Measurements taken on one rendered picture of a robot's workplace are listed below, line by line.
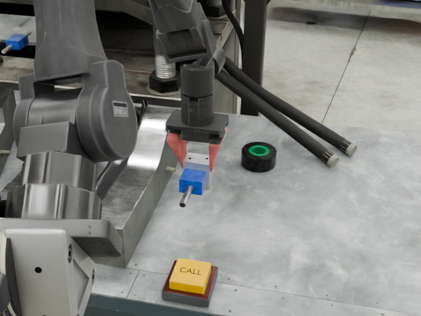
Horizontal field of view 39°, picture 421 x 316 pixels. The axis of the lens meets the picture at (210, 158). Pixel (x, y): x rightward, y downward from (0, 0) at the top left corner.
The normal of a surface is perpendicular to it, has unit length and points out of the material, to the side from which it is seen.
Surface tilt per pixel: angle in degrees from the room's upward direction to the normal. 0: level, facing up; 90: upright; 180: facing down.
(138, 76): 0
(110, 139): 75
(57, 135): 41
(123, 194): 1
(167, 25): 114
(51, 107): 32
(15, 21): 90
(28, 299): 82
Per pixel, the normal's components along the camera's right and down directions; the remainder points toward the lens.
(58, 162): 0.23, -0.34
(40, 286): -0.01, 0.41
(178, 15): -0.10, 0.82
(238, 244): 0.01, -0.85
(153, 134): -0.09, -0.51
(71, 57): -0.31, 0.06
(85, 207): 0.83, -0.18
